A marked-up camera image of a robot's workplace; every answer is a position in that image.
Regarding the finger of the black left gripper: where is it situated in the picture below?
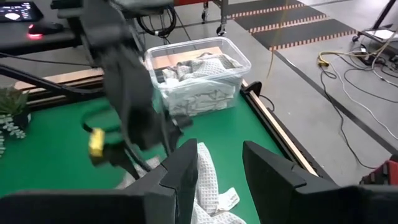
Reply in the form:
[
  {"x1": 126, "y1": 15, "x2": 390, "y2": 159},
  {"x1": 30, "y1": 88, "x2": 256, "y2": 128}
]
[
  {"x1": 161, "y1": 113, "x2": 194, "y2": 156},
  {"x1": 90, "y1": 145, "x2": 154, "y2": 181}
]

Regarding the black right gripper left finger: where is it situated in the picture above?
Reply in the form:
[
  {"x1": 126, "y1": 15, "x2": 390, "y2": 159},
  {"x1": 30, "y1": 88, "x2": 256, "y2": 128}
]
[{"x1": 0, "y1": 138, "x2": 199, "y2": 224}]

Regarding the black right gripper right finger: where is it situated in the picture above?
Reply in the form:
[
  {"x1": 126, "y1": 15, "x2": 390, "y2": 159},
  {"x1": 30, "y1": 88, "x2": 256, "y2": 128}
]
[{"x1": 242, "y1": 140, "x2": 398, "y2": 224}]

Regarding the white fine waffle towel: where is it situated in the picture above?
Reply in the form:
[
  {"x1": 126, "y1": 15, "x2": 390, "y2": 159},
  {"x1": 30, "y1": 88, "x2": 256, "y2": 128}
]
[{"x1": 115, "y1": 142, "x2": 249, "y2": 224}]

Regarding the plain white towel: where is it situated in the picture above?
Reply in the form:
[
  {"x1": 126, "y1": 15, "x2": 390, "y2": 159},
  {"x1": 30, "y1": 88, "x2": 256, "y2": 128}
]
[{"x1": 160, "y1": 77, "x2": 241, "y2": 118}]

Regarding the light grey coarse waffle towel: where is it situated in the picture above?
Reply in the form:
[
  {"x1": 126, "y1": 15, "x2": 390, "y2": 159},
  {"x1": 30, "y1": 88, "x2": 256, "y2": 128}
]
[{"x1": 160, "y1": 52, "x2": 246, "y2": 84}]

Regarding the clear plastic bin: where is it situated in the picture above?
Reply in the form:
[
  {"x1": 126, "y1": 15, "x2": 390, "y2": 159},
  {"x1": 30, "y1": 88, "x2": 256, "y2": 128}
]
[{"x1": 144, "y1": 36, "x2": 252, "y2": 119}]

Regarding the black corner clamp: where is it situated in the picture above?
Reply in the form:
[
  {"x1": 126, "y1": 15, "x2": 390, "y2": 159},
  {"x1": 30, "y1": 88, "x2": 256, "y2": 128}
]
[{"x1": 241, "y1": 80, "x2": 277, "y2": 112}]

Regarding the red power station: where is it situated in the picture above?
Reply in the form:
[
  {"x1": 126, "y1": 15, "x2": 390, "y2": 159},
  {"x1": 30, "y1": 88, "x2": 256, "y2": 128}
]
[{"x1": 359, "y1": 157, "x2": 398, "y2": 187}]

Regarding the black computer mouse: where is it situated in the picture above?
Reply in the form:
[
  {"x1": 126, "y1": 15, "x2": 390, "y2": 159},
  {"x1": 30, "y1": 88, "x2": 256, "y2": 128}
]
[{"x1": 27, "y1": 21, "x2": 65, "y2": 37}]

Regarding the green succulent plant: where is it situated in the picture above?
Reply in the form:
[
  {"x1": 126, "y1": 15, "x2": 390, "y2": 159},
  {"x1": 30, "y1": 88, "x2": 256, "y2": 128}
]
[{"x1": 0, "y1": 86, "x2": 32, "y2": 157}]

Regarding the red wheeled cart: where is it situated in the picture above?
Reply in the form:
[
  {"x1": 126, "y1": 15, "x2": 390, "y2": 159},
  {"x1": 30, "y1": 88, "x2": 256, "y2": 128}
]
[{"x1": 173, "y1": 0, "x2": 230, "y2": 37}]

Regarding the grey desk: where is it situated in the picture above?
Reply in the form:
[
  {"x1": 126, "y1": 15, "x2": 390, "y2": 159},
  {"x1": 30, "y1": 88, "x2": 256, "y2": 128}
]
[{"x1": 0, "y1": 0, "x2": 175, "y2": 57}]

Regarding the black tablet screen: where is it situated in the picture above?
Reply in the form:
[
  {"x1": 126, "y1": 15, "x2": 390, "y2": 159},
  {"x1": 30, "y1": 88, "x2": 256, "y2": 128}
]
[{"x1": 0, "y1": 1, "x2": 45, "y2": 24}]

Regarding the black orange-striped floor mat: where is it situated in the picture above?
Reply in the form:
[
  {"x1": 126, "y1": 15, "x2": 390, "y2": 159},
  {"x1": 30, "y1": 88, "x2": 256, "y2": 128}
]
[
  {"x1": 228, "y1": 0, "x2": 308, "y2": 19},
  {"x1": 251, "y1": 18, "x2": 359, "y2": 52},
  {"x1": 234, "y1": 5, "x2": 330, "y2": 34}
]

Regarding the black power strip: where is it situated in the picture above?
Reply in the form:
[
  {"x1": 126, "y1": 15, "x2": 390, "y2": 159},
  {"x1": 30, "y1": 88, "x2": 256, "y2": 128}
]
[{"x1": 350, "y1": 43, "x2": 398, "y2": 65}]

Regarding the black stand base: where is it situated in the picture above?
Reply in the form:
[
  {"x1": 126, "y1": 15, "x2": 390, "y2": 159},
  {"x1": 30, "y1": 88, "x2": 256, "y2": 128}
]
[{"x1": 352, "y1": 0, "x2": 398, "y2": 45}]

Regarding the yellow cable tag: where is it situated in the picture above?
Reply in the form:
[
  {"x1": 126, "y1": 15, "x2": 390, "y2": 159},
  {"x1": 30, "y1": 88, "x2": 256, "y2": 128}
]
[{"x1": 88, "y1": 128, "x2": 106, "y2": 158}]

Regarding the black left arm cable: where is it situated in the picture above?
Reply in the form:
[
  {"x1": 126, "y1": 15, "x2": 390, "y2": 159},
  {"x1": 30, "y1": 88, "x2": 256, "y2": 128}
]
[{"x1": 80, "y1": 105, "x2": 126, "y2": 135}]

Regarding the black desk cable bundle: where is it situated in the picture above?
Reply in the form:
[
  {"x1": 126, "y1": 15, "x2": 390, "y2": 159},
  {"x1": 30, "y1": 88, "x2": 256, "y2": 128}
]
[{"x1": 136, "y1": 5, "x2": 178, "y2": 38}]

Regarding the black frame strut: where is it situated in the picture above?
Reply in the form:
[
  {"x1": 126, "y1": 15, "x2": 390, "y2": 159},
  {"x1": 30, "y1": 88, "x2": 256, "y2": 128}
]
[{"x1": 0, "y1": 63, "x2": 105, "y2": 96}]

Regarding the black floor cable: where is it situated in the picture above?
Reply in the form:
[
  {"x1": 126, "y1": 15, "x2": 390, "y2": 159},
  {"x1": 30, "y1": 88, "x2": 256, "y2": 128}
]
[{"x1": 319, "y1": 67, "x2": 379, "y2": 171}]

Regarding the white floor cable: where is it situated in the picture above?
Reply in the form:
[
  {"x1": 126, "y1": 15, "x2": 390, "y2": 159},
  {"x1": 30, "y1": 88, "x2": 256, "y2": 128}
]
[{"x1": 325, "y1": 60, "x2": 398, "y2": 141}]

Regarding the thin yellow hanging cable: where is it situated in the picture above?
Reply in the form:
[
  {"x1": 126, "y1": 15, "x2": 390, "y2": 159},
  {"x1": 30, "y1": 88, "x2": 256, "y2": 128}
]
[{"x1": 266, "y1": 0, "x2": 286, "y2": 79}]

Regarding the yellow extension cord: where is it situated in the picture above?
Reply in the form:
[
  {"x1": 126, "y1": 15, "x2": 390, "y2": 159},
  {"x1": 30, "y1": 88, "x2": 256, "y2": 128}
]
[{"x1": 316, "y1": 30, "x2": 398, "y2": 68}]

